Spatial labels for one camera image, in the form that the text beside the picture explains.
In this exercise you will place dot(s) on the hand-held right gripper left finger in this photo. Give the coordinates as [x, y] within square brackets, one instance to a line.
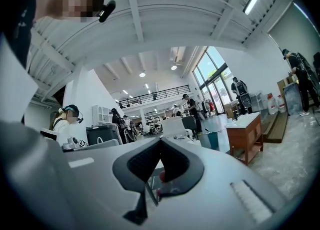
[130, 174]

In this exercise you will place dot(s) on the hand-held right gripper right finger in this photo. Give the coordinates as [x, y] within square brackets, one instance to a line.
[187, 171]

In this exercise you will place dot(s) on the person's right hand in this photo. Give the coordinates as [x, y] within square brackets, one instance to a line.
[162, 176]

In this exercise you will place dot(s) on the teal waste bin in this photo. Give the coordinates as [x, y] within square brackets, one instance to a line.
[211, 140]

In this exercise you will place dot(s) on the white armchair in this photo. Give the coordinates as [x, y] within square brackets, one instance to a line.
[172, 126]

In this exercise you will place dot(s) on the grey chair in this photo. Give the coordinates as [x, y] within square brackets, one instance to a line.
[190, 123]

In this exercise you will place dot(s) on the dark grey machine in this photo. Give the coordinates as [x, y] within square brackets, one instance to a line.
[100, 135]

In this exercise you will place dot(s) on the white arched shelf cabinet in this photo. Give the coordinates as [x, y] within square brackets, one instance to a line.
[100, 115]

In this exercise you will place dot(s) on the wooden cabinet with white top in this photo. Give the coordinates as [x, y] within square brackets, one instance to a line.
[245, 133]

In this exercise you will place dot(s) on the clothes rack with garments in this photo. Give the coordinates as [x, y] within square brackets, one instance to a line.
[208, 105]

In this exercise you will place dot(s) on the black faucet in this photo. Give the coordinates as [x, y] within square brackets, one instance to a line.
[236, 116]

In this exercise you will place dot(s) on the cardboard boxes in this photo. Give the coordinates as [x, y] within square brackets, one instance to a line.
[228, 110]

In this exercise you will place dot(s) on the black balcony railing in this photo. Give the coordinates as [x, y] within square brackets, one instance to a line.
[160, 95]

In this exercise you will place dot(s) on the wooden slatted platform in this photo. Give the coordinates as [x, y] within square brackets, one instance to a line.
[276, 128]

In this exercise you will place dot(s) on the round ceiling light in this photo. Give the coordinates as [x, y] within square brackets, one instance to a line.
[173, 67]
[142, 74]

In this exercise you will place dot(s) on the large glass entrance window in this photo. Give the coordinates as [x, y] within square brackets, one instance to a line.
[212, 73]

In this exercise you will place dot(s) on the white ceiling air conditioner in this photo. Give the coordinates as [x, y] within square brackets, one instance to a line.
[179, 57]

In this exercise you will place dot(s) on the light wooden panel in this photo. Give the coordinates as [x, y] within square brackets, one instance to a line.
[281, 86]

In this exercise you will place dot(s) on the plastic-wrapped furniture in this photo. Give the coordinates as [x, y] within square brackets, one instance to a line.
[292, 97]

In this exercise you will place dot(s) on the person's black shirt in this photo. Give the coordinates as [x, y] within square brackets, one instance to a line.
[17, 18]

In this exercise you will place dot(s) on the white metal frame table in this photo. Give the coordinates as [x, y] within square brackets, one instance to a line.
[257, 101]

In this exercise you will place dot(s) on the black head-mounted camera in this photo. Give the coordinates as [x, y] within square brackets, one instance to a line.
[107, 11]

